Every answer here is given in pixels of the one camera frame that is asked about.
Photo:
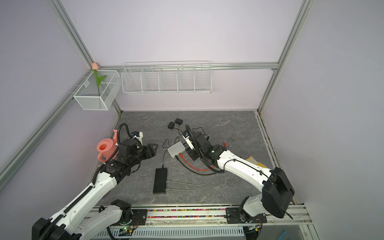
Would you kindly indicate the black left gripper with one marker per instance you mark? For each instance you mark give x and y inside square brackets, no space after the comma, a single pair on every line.
[149,152]

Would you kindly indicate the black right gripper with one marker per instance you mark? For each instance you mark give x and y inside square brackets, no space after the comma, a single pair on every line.
[192,153]

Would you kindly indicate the black network switch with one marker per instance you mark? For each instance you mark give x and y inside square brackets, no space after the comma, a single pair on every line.
[160,182]

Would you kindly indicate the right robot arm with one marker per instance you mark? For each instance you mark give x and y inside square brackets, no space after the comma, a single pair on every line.
[276,191]

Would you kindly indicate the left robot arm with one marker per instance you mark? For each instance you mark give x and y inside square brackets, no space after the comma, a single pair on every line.
[70,223]

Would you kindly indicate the black power adapter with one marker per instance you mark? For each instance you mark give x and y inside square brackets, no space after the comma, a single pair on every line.
[178,121]
[171,125]

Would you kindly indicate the pink watering can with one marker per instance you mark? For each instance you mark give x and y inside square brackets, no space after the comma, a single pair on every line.
[106,148]

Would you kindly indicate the yellow work glove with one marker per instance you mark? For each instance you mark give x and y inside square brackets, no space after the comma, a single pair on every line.
[253,161]

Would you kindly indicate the artificial tulip flower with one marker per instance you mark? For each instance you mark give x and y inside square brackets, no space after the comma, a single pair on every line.
[99,79]

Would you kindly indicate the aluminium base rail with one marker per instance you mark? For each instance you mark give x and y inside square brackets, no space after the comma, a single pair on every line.
[192,222]

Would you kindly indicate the long white wire basket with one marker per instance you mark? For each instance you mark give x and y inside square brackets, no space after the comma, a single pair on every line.
[167,77]

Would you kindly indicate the small white wire basket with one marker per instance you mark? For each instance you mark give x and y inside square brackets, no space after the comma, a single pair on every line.
[87,94]

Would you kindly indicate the aluminium frame rail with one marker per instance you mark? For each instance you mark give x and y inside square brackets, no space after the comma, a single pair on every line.
[10,169]

